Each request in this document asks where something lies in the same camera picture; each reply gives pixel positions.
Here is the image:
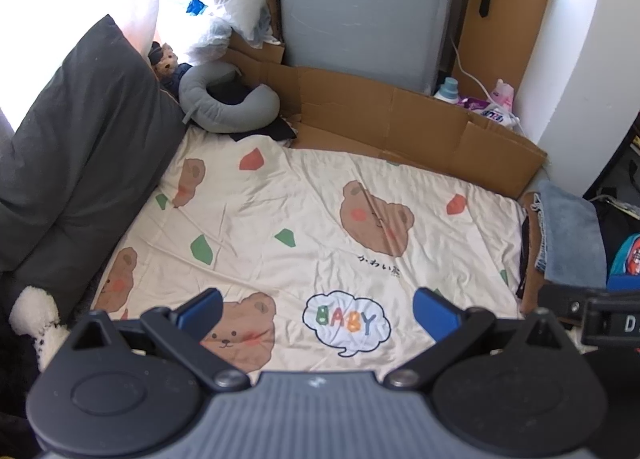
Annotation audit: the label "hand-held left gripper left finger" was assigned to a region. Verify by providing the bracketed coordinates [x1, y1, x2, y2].
[70, 288, 248, 392]

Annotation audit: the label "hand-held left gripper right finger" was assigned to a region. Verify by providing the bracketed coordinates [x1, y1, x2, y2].
[384, 288, 573, 392]

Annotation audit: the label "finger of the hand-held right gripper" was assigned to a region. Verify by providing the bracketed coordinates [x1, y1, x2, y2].
[537, 283, 588, 326]

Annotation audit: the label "blue denim pants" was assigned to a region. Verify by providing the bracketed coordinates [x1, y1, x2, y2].
[530, 181, 608, 287]

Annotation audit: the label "brown folded garment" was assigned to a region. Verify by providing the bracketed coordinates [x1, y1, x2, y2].
[517, 191, 551, 315]

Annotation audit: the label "teal printed garment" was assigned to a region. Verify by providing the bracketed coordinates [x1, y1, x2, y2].
[607, 234, 640, 290]

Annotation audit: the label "cream bear printed blanket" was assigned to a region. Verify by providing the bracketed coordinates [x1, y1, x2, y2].
[92, 131, 528, 375]

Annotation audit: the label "white plush toy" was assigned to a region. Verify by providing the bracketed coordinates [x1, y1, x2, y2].
[9, 286, 71, 372]

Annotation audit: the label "dark grey pillow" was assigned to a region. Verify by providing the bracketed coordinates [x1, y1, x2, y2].
[0, 14, 186, 300]

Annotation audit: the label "low brown cardboard sheet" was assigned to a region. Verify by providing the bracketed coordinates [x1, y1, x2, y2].
[227, 34, 548, 200]

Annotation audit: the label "grey neck pillow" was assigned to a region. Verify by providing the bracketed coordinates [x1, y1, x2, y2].
[177, 61, 281, 134]

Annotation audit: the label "purple and white packet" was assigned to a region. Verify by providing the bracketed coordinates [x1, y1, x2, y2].
[460, 96, 513, 124]

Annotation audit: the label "pink bottle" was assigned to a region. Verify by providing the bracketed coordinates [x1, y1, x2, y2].
[492, 79, 516, 112]

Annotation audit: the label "detergent bottle with blue cap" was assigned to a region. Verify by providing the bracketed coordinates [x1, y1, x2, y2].
[434, 76, 461, 104]

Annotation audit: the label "brown teddy bear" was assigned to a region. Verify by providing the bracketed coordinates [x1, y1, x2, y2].
[149, 41, 193, 94]

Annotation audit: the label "tall brown cardboard panel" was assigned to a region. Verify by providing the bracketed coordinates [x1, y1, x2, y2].
[452, 0, 561, 104]

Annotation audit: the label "white cable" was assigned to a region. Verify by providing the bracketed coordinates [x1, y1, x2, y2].
[450, 34, 526, 134]

